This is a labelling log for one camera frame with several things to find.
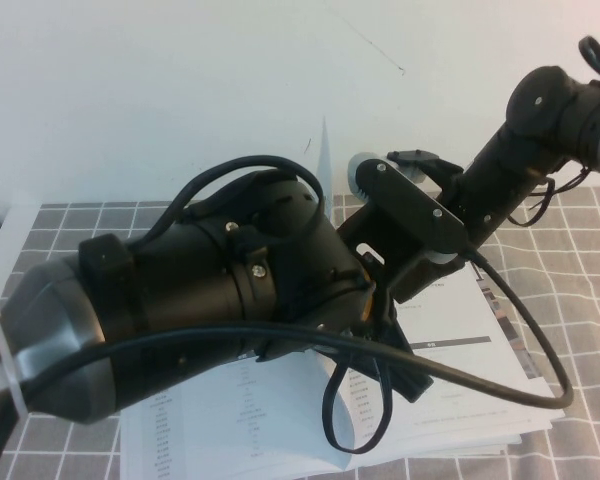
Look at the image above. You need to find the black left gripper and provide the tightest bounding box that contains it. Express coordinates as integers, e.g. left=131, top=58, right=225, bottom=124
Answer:
left=298, top=278, right=435, bottom=403

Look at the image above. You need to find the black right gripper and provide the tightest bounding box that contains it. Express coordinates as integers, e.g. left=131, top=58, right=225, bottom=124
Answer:
left=393, top=171, right=487, bottom=305

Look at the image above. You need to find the white product catalogue book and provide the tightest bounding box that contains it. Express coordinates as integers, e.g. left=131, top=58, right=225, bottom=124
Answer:
left=119, top=117, right=554, bottom=480

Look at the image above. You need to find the colour printed brochure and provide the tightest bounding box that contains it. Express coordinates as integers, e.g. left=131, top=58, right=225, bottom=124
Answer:
left=472, top=264, right=542, bottom=382

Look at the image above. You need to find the grey white checked tablecloth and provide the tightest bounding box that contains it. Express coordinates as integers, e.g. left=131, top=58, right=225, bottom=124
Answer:
left=0, top=185, right=600, bottom=480

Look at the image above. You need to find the black strap loop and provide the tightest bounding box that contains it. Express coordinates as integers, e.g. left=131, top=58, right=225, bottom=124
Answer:
left=321, top=344, right=395, bottom=455
left=578, top=34, right=600, bottom=94

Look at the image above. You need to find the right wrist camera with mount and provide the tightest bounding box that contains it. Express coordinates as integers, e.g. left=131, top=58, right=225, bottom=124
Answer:
left=386, top=148, right=465, bottom=189

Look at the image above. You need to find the thin black cable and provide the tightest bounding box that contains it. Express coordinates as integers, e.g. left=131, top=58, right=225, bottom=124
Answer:
left=507, top=167, right=595, bottom=227

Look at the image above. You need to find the thick black camera cable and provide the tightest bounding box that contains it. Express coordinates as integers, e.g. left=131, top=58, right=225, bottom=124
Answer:
left=0, top=154, right=575, bottom=480

